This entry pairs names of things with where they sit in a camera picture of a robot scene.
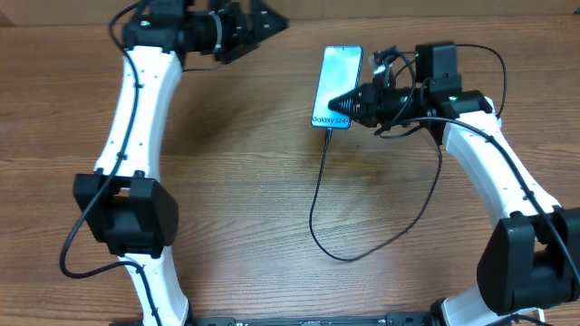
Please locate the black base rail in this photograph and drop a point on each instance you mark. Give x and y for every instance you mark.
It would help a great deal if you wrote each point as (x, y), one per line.
(317, 320)

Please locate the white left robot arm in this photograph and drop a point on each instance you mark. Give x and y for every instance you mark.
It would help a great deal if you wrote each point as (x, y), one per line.
(122, 200)

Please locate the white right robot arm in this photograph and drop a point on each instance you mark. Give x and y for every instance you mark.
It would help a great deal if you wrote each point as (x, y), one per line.
(531, 261)

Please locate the blue Galaxy smartphone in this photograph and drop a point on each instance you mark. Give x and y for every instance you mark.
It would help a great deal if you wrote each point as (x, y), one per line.
(340, 70)

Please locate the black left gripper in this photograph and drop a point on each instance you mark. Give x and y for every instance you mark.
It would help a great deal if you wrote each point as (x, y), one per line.
(264, 31)

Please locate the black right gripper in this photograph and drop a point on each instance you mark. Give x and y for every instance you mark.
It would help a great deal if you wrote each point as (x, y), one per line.
(369, 110)

